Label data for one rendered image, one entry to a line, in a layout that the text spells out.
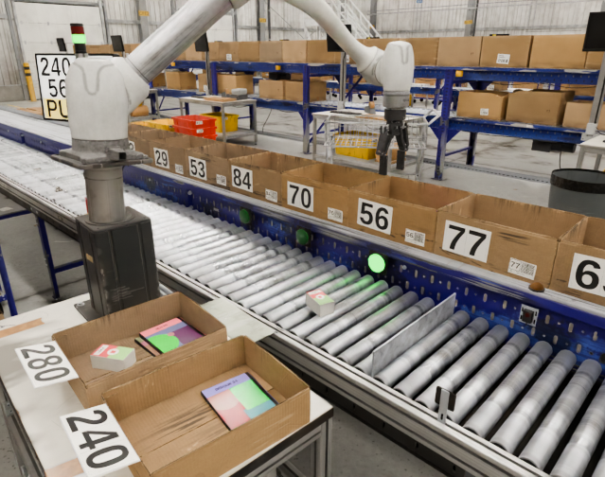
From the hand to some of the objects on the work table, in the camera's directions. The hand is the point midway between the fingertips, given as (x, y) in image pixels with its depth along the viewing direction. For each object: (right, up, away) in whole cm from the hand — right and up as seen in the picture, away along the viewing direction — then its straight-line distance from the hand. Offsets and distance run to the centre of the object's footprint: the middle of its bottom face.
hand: (391, 166), depth 170 cm
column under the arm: (-92, -50, -10) cm, 105 cm away
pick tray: (-54, -69, -60) cm, 107 cm away
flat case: (-69, -56, -32) cm, 94 cm away
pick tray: (-77, -60, -38) cm, 104 cm away
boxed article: (-84, -61, -40) cm, 111 cm away
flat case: (-47, -67, -55) cm, 98 cm away
